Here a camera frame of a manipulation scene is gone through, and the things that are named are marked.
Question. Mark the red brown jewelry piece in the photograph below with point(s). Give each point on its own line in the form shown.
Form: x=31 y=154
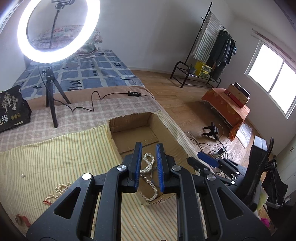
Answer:
x=22 y=220

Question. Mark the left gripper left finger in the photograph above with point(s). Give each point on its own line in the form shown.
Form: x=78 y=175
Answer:
x=90 y=209

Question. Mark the yellow striped cloth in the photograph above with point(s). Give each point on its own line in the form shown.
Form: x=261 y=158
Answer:
x=63 y=160

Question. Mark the checked beige blanket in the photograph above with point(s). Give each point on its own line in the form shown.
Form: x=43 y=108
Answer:
x=89 y=108

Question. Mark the striped hanging cloth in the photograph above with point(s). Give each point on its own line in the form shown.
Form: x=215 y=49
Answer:
x=207 y=37

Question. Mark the orange covered low table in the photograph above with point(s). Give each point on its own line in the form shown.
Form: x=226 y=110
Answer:
x=227 y=108

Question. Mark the floral folded quilt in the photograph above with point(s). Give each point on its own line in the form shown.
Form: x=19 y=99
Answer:
x=63 y=36

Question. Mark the cardboard box on table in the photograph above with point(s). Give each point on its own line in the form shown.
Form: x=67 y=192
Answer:
x=238 y=94

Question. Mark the black device on floor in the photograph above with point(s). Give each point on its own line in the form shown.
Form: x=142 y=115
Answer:
x=213 y=131

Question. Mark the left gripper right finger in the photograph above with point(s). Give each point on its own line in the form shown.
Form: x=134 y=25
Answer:
x=206 y=208

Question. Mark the black tripod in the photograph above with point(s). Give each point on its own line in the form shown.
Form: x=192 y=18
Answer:
x=50 y=82

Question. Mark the black printed bag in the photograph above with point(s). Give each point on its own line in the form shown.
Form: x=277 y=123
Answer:
x=15 y=111

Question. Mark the black chair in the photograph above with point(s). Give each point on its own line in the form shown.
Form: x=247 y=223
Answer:
x=262 y=174

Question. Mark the cable inline remote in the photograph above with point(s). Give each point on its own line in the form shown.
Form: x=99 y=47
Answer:
x=135 y=94

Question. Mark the hanging dark clothes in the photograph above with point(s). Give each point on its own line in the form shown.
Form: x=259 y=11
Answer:
x=221 y=54

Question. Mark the white ring light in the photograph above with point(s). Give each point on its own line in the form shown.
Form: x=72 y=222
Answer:
x=39 y=16

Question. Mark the blue patterned bed sheet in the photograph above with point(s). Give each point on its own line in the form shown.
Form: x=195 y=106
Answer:
x=103 y=69

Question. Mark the black clothes rack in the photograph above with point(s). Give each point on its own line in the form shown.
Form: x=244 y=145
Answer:
x=184 y=71

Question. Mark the window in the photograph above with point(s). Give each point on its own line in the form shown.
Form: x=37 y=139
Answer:
x=274 y=75

